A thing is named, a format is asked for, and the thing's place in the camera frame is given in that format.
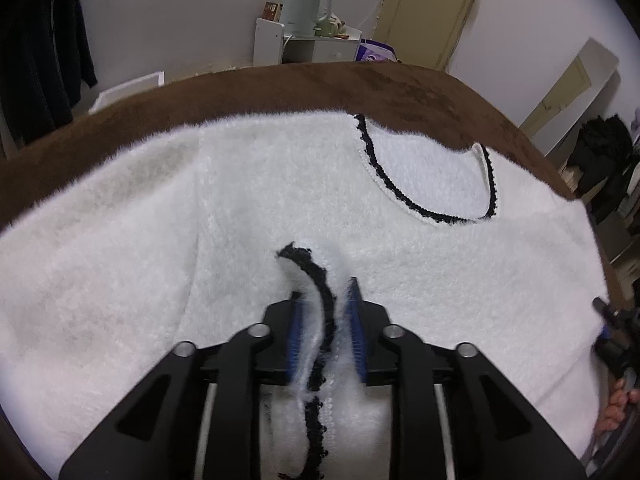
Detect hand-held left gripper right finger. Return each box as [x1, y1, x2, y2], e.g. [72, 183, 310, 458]
[345, 276, 588, 480]

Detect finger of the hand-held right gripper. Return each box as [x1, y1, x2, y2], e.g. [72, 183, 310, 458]
[592, 297, 640, 326]
[595, 324, 640, 386]

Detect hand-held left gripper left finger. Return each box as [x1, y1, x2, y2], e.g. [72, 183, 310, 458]
[59, 294, 307, 480]

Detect white fluffy sweater black trim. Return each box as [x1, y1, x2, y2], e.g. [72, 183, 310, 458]
[0, 110, 613, 480]

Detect black clothes pile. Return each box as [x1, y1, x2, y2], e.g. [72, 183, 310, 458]
[565, 115, 640, 226]

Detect dark hanging clothes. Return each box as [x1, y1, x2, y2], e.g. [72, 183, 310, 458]
[0, 0, 98, 147]

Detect person's right hand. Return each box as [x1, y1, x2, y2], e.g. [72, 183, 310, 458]
[596, 377, 640, 433]

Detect leaning mirror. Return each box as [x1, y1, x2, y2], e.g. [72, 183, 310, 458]
[520, 37, 619, 157]

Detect brown blanket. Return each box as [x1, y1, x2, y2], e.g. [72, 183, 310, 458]
[0, 62, 626, 480]

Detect purple patterned bag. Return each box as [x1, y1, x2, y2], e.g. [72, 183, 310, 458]
[356, 38, 401, 64]

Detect white shelf unit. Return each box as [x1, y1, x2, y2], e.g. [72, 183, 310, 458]
[253, 17, 362, 66]

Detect pale green electric kettle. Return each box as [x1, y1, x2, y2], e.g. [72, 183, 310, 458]
[283, 0, 336, 39]

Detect yellow door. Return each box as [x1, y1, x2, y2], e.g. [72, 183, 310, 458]
[372, 0, 488, 72]

